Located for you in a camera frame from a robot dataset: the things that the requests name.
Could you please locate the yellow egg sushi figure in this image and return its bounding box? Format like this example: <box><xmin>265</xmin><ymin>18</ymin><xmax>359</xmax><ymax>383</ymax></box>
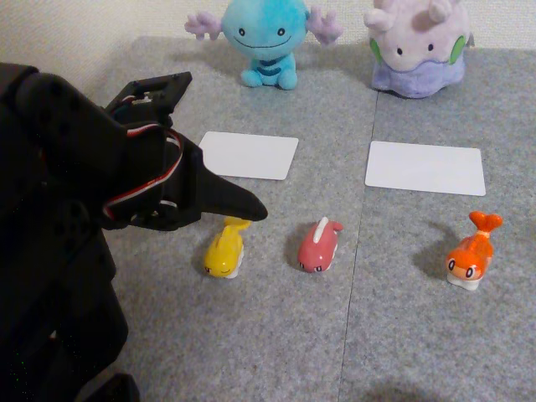
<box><xmin>204</xmin><ymin>216</ymin><xmax>252</xmax><ymax>280</ymax></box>

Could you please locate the red white black servo cable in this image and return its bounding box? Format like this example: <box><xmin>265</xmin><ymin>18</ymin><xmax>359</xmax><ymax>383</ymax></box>
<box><xmin>101</xmin><ymin>125</ymin><xmax>186</xmax><ymax>221</ymax></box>

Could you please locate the white card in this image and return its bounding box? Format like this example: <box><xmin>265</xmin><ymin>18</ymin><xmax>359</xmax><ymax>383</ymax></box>
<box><xmin>363</xmin><ymin>140</ymin><xmax>487</xmax><ymax>197</ymax></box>
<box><xmin>198</xmin><ymin>131</ymin><xmax>300</xmax><ymax>182</ymax></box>

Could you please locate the blue Wooper plush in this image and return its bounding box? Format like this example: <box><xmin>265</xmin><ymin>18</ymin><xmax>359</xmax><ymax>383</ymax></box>
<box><xmin>183</xmin><ymin>0</ymin><xmax>344</xmax><ymax>91</ymax></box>

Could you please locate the purple Goomy plush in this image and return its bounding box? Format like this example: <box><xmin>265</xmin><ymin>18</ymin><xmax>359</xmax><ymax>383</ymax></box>
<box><xmin>363</xmin><ymin>0</ymin><xmax>477</xmax><ymax>100</ymax></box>

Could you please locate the orange shrimp sushi figure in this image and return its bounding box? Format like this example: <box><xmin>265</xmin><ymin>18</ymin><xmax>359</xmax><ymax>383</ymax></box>
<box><xmin>445</xmin><ymin>210</ymin><xmax>503</xmax><ymax>292</ymax></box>

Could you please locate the pink sushi figure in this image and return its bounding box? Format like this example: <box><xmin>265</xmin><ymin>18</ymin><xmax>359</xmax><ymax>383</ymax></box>
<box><xmin>296</xmin><ymin>216</ymin><xmax>345</xmax><ymax>274</ymax></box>

